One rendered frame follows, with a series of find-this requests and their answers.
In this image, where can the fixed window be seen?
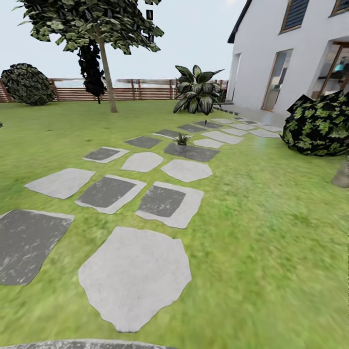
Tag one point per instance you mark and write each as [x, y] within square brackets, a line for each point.
[277, 78]

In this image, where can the door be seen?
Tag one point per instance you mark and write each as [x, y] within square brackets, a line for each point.
[335, 71]

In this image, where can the pot plant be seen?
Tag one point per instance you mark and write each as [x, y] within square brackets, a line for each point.
[181, 142]

